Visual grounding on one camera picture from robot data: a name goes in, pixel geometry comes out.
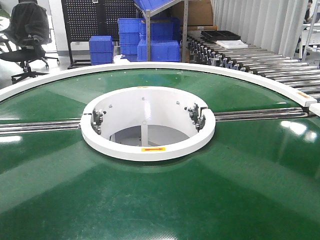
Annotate yellow arrow warning label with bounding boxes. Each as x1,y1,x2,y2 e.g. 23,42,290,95
141,147,166,152

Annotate large blue crate front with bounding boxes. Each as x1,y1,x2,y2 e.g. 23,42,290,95
137,40,181,62

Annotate small blue stacked crates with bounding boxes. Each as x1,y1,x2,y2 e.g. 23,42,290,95
89,35,114,65

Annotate tall blue crate stack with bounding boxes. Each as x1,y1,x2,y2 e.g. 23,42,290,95
117,18,143,62

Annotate black compartment tray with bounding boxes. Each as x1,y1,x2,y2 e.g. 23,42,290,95
201,30,241,41

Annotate white flat tray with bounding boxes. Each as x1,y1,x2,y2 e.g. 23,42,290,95
216,39,248,49

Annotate metal shelf rack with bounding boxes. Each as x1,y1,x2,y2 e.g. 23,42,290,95
134,0,189,63

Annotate black pegboard panel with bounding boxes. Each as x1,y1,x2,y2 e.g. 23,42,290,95
61,0,139,69

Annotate white outer rim guard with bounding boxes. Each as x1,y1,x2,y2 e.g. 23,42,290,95
0,61,318,107

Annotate right steel roller bar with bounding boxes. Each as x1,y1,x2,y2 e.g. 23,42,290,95
214,107,309,122

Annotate steel roller bar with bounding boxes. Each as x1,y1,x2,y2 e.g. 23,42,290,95
0,118,80,136
214,107,309,122

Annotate steel roller conveyor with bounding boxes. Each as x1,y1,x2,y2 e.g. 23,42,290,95
187,30,320,102

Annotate left steel roller bar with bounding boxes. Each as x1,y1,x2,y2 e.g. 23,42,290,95
0,118,80,136

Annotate black office chair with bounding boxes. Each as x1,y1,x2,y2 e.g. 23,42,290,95
0,0,51,84

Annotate white inner ring guard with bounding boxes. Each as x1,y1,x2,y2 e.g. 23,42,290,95
80,86,216,162

